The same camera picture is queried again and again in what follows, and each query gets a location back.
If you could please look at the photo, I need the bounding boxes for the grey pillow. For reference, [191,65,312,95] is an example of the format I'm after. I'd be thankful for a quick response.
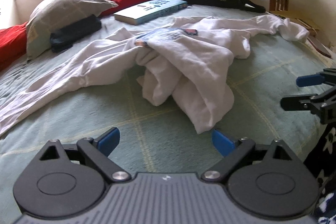
[26,0,118,60]

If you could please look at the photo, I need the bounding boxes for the green plaid bed blanket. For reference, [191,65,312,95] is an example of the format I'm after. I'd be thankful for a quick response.
[0,5,336,214]

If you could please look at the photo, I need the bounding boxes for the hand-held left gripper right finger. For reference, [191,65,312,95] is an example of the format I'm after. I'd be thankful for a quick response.
[202,129,296,183]

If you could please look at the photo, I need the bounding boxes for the dark star-print pants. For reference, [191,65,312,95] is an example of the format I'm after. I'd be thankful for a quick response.
[302,124,336,224]

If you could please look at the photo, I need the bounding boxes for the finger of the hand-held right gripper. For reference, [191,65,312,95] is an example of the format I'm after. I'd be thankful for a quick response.
[296,68,336,87]
[280,88,336,125]

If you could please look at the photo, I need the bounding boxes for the white sweatshirt with bear print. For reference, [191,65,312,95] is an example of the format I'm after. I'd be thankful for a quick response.
[0,15,310,135]

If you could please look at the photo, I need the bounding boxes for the dark folded cloth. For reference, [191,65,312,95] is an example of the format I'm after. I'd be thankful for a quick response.
[50,15,102,53]

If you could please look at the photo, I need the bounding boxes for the red smartphone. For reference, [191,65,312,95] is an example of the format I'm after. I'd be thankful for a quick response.
[307,36,332,58]

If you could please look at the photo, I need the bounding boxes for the light blue book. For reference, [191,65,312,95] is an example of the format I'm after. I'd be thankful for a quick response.
[113,0,188,25]

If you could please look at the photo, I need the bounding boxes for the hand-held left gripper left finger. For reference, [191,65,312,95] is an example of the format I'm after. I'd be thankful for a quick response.
[39,127,132,183]

